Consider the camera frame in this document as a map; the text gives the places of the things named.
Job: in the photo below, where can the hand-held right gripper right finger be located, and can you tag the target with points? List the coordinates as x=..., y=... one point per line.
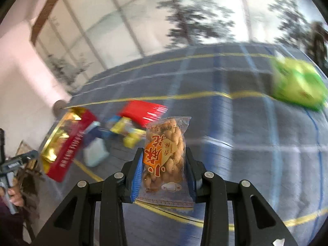
x=192, y=184

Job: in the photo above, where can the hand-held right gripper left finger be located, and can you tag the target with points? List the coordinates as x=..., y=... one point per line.
x=135, y=174

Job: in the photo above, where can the clear fried twist snack packet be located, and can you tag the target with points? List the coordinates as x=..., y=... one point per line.
x=164, y=158

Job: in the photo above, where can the brown and yellow snack packet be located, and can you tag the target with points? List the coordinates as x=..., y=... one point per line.
x=132, y=141

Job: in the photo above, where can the navy and white snack packet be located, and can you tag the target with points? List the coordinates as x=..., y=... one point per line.
x=96, y=151

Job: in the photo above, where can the dark blue-edged snack packet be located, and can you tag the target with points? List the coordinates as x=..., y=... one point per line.
x=120, y=126

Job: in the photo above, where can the red and gold tin box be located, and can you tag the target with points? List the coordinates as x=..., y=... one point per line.
x=66, y=153

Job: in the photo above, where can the long red snack packet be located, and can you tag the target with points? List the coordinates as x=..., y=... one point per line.
x=138, y=112

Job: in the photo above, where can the person's left forearm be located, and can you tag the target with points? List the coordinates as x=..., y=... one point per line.
x=9, y=225

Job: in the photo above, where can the person's left hand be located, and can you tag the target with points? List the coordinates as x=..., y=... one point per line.
x=16, y=196

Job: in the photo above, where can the grey plaid bed sheet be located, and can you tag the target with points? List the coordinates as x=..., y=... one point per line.
x=230, y=138

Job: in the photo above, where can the round stone disc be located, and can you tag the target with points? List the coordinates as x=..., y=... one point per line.
x=58, y=107

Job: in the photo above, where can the green tissue pack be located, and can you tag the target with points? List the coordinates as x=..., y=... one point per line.
x=297, y=82

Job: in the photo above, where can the painted landscape folding screen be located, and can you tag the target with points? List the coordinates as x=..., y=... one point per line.
x=128, y=18

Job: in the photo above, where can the dark wooden chair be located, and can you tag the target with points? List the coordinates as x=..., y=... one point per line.
x=317, y=43

